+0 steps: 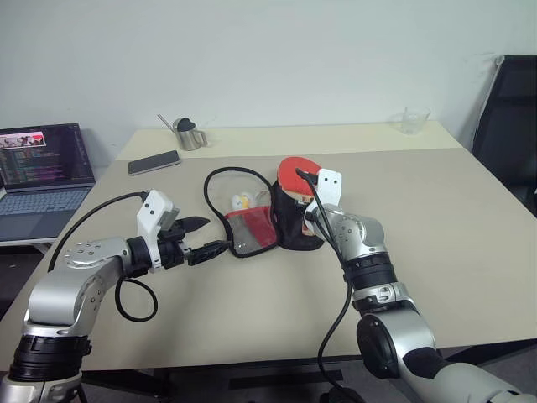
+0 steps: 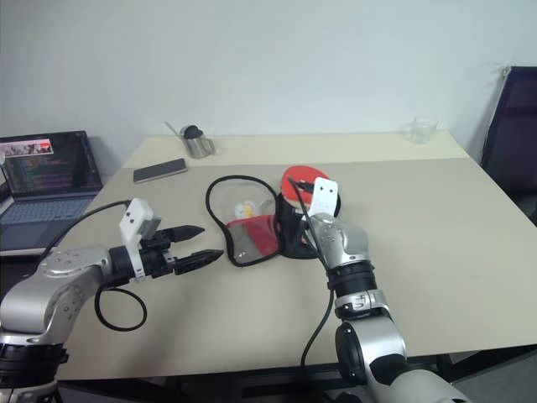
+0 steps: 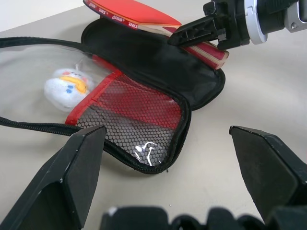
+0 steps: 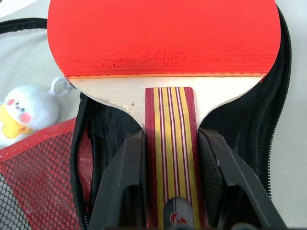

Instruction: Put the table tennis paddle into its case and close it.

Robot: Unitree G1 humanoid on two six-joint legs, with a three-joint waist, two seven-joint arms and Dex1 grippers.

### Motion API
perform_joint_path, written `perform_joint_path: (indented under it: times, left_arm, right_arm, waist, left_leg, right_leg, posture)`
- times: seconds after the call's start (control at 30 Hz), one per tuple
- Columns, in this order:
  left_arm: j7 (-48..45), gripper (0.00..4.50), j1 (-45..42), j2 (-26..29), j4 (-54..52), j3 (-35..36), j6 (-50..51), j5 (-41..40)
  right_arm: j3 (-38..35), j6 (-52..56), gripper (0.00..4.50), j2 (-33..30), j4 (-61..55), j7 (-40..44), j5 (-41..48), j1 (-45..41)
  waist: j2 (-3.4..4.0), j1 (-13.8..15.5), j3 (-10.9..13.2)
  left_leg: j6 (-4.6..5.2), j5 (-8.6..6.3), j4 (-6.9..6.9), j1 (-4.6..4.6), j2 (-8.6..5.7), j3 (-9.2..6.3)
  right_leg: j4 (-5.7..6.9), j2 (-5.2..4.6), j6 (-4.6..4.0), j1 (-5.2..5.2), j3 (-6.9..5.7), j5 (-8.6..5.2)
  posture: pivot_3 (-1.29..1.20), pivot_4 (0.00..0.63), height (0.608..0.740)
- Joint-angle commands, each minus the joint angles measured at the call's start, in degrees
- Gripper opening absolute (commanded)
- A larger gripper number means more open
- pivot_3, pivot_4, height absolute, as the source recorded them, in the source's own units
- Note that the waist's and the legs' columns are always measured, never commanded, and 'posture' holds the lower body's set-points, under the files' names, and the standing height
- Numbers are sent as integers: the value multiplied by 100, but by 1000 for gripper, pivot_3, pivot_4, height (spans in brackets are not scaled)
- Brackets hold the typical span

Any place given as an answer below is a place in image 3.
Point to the red table tennis paddle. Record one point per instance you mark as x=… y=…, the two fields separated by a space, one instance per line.
x=144 y=12

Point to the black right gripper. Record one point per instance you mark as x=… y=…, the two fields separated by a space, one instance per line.
x=227 y=21

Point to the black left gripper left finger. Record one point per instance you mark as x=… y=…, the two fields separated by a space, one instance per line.
x=60 y=182

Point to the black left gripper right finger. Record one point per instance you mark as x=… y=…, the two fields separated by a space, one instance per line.
x=271 y=172

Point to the white plush charm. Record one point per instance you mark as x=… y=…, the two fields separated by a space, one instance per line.
x=62 y=88

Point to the black and red paddle case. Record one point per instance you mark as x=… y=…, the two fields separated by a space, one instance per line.
x=148 y=60

